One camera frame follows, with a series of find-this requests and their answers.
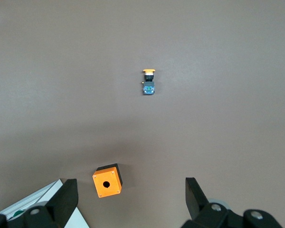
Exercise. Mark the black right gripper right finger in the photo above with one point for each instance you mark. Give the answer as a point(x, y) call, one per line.
point(197, 202)

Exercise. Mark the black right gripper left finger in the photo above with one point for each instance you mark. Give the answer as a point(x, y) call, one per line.
point(61, 202)

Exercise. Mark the white drawer cabinet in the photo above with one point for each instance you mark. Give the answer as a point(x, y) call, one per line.
point(38, 193)

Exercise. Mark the green push button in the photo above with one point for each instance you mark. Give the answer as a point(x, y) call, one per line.
point(18, 213)

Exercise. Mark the orange push button box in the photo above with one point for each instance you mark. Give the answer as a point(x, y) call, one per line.
point(107, 184)

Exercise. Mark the yellow mushroom push button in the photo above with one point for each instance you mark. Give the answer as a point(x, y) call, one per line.
point(149, 83)

